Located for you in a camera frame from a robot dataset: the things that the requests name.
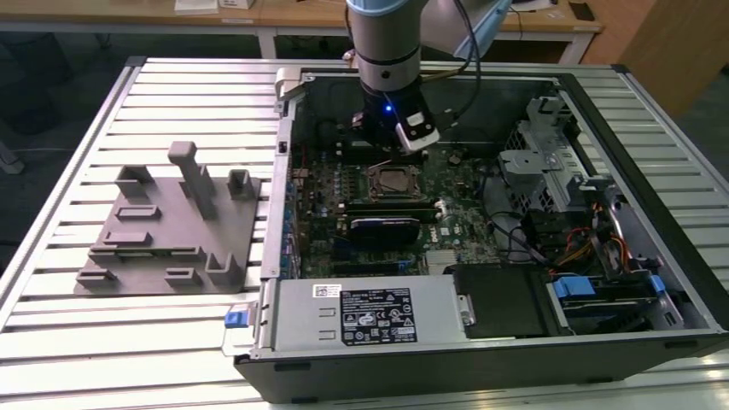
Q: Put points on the silver square CPU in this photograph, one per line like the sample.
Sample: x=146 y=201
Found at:
x=397 y=181

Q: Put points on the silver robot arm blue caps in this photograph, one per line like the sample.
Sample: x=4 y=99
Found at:
x=383 y=47

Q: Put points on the CPU socket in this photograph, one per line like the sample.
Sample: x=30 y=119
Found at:
x=395 y=199

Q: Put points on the green motherboard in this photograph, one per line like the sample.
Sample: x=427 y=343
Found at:
x=461 y=205

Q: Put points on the black graphics card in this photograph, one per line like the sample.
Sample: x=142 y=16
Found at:
x=381 y=232

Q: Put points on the silver perforated drive cage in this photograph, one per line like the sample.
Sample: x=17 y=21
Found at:
x=529 y=164

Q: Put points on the black expansion slot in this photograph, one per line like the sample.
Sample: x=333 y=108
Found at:
x=363 y=268

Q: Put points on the small silver heat sink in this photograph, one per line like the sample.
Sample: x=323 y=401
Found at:
x=442 y=261

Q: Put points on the small white box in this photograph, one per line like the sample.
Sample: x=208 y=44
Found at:
x=236 y=3

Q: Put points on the grey parts rack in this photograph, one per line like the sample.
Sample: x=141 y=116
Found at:
x=228 y=239

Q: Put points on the white paper sheet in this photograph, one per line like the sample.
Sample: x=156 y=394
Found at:
x=196 y=5

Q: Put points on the small black flat item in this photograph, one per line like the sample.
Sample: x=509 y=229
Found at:
x=582 y=10

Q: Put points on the silver power supply unit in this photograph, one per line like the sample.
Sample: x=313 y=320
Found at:
x=301 y=307

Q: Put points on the black plastic bay cover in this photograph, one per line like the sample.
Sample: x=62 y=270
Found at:
x=501 y=299

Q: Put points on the blue disk carrier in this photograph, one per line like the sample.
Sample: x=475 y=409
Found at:
x=574 y=291

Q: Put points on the blue case latch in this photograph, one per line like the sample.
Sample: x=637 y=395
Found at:
x=237 y=321

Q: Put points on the wooden cabinet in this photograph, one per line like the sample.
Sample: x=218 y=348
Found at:
x=671 y=42

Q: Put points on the wooden desk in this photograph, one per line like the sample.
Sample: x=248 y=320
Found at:
x=56 y=16

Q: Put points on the black open PC case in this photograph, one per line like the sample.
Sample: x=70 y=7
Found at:
x=455 y=376

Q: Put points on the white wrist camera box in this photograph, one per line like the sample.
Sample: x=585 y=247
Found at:
x=418 y=136

